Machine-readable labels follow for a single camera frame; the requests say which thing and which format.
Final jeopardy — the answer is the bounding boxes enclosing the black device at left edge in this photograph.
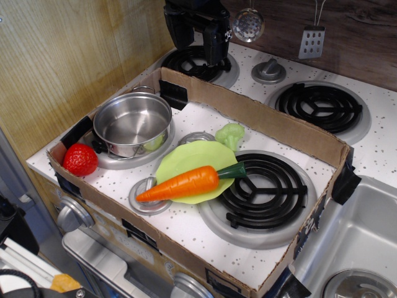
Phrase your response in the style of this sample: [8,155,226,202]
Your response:
[1,195,40,255]

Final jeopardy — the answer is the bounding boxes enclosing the silver front knob left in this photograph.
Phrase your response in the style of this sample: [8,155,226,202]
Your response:
[57,196,94,232]

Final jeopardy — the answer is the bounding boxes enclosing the stainless steel pot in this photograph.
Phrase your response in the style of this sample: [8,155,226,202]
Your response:
[93,86,172,160]

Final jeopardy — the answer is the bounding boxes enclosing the silver front knob right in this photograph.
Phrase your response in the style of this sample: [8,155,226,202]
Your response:
[170,273,214,298]

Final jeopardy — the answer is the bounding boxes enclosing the silver toy sink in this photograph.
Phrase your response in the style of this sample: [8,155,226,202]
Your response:
[293,176,396,297]

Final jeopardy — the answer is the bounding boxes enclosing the back right black burner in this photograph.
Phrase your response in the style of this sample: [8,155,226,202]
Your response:
[267,81,372,145]

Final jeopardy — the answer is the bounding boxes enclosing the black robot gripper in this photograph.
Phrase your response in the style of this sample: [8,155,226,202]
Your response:
[164,1,232,66]

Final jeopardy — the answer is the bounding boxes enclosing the front left burner under pot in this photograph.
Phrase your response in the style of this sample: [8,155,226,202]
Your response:
[97,120,176,170]

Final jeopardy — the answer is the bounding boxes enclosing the silver stovetop knob back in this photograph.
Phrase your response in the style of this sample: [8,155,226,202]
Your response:
[251,58,287,84]

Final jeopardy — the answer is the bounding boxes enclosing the black burner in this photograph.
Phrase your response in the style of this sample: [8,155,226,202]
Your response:
[267,81,372,145]
[156,45,239,89]
[198,150,318,250]

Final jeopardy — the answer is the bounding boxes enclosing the black cable bottom left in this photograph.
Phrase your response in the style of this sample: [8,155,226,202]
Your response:
[0,268,42,298]

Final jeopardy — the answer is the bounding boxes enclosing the light green plastic plate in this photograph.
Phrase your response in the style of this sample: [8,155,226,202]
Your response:
[154,140,238,205]

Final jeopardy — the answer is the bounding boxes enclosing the orange object bottom left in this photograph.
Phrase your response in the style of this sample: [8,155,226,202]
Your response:
[50,274,81,293]

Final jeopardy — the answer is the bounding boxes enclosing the silver stovetop knob middle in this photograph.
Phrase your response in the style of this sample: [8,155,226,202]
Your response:
[178,132,215,145]

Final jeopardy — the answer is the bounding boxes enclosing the light green toy broccoli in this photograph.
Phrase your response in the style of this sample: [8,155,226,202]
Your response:
[215,123,245,151]

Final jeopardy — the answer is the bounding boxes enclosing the silver stovetop knob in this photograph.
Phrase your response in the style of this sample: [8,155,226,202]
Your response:
[128,177,172,216]
[178,132,215,145]
[251,58,287,84]

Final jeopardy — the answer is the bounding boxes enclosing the silver stovetop knob front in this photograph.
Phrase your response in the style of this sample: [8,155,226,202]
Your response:
[128,177,172,216]

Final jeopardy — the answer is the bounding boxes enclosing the front right black burner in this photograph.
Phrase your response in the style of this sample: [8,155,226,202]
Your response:
[198,150,318,250]

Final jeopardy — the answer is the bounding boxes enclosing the hanging metal strainer ladle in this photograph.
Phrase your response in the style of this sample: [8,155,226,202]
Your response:
[232,1,265,43]

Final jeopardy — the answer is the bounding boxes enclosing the hanging metal slotted spatula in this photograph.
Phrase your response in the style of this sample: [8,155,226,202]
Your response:
[298,1,326,60]

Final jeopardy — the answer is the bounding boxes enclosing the back left black burner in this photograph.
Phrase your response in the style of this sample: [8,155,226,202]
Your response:
[156,45,239,89]

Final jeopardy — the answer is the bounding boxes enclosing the orange toy carrot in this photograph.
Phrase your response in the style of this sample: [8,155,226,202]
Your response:
[136,162,247,202]

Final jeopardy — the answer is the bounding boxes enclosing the silver oven door handle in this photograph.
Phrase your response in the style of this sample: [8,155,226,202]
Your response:
[62,230,148,297]

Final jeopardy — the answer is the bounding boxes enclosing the red toy strawberry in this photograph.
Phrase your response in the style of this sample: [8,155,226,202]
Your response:
[63,143,99,176]

